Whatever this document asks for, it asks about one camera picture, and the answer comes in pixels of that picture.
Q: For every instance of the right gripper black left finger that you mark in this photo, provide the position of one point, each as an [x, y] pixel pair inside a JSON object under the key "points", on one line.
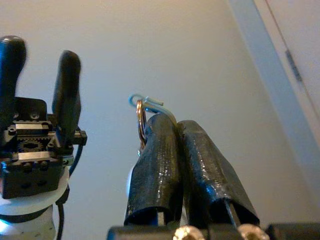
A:
{"points": [[157, 162]]}

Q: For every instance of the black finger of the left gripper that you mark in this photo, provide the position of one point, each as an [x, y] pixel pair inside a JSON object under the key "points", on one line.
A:
{"points": [[67, 95], [11, 70]]}

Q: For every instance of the grey metal door hinge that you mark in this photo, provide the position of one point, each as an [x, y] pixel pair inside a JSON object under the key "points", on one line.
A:
{"points": [[293, 65]]}

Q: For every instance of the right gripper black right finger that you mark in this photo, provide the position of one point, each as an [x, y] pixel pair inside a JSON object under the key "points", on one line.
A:
{"points": [[205, 170]]}

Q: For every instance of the white door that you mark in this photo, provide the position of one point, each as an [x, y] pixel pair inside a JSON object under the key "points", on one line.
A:
{"points": [[305, 37]]}

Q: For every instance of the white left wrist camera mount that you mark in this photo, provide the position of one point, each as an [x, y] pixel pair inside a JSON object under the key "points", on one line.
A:
{"points": [[32, 202]]}

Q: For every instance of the white door frame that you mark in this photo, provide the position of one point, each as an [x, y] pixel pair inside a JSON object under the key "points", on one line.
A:
{"points": [[270, 75]]}

